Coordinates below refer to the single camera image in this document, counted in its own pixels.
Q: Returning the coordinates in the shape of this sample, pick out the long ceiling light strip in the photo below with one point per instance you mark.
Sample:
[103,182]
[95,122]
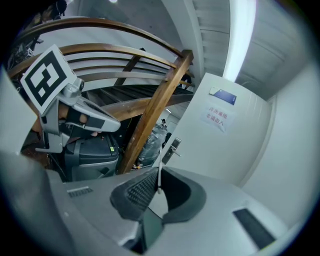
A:
[240,37]

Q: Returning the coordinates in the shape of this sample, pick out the black wheeled equipment case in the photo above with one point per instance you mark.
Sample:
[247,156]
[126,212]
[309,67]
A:
[92,152]

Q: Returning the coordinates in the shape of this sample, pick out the taped paper notice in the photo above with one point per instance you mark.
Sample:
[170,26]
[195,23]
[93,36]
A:
[216,117]

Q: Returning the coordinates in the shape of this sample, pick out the plastic wrapped bundle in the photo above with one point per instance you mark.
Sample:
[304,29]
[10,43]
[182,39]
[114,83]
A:
[152,142]

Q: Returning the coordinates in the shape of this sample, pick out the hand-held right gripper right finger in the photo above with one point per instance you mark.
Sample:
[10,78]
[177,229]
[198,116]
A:
[220,205]

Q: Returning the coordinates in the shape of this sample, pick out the person's left hand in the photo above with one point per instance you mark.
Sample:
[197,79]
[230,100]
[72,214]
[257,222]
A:
[63,111]

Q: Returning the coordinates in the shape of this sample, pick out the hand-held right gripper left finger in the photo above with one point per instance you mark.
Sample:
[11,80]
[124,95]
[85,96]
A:
[95,212]

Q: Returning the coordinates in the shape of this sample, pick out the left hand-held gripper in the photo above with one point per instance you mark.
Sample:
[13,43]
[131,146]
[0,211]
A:
[45,77]

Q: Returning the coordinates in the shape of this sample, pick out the white door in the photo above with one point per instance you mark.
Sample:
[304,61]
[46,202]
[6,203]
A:
[220,155]

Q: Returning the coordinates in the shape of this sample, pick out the blue and white sign plate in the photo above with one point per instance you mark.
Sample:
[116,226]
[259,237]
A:
[223,95]

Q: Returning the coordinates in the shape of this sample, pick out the green sticker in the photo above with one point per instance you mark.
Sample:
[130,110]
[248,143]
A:
[112,149]

